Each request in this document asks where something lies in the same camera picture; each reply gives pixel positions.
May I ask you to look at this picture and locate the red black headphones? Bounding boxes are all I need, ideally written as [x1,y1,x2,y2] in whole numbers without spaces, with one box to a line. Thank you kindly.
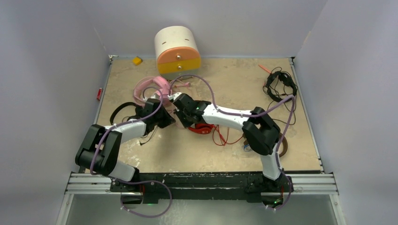
[188,123,215,135]

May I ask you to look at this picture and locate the red audio cable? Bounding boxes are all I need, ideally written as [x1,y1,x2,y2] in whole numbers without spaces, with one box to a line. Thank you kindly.
[211,124,245,147]

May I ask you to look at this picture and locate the brown leather silver headphones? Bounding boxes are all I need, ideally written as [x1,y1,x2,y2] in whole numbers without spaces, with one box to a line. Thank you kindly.
[243,132,288,157]

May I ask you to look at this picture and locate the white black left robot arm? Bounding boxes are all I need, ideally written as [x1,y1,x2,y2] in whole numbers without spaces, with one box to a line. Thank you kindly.
[75,98,175,192]

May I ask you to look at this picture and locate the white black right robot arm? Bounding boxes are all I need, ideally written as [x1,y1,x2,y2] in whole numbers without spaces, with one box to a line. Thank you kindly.
[168,92,282,191]

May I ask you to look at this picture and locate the black headphones left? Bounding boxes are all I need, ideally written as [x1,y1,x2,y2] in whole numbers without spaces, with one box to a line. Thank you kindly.
[109,102,156,147]

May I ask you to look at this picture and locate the pink headphones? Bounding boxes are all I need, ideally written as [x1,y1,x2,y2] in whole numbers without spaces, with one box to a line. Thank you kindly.
[133,76,192,128]

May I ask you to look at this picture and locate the black headphones right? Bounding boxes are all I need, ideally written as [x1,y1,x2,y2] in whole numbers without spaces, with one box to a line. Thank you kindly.
[262,67,298,108]

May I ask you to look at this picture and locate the small yellow block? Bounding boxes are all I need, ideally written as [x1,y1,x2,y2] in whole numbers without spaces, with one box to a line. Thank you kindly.
[132,57,143,66]

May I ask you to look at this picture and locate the cream orange yellow drawer box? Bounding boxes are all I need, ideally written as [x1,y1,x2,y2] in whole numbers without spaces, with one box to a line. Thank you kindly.
[154,26,201,81]

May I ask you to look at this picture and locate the small red clip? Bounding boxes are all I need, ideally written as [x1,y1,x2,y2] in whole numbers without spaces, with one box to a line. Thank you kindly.
[96,88,103,101]

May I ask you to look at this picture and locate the orange pencil stick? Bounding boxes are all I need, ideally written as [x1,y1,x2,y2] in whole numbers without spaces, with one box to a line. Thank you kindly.
[258,64,272,74]

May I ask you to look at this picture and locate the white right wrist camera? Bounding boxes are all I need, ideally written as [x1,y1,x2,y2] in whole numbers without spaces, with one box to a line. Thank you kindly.
[168,92,182,102]

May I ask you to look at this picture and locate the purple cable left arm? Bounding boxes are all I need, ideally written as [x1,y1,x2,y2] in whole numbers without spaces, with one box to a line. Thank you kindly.
[90,87,165,176]

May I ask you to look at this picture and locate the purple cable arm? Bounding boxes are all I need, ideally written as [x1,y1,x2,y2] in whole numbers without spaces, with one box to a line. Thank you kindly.
[168,74,296,212]
[90,87,165,176]

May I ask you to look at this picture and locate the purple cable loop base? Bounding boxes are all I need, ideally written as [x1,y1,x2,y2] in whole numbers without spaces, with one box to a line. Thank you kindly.
[120,180,173,218]

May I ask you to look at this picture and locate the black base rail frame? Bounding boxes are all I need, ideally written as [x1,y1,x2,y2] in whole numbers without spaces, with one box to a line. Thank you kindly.
[65,172,338,207]

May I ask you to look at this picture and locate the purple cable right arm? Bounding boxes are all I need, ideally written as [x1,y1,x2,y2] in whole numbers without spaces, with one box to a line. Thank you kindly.
[168,74,296,212]

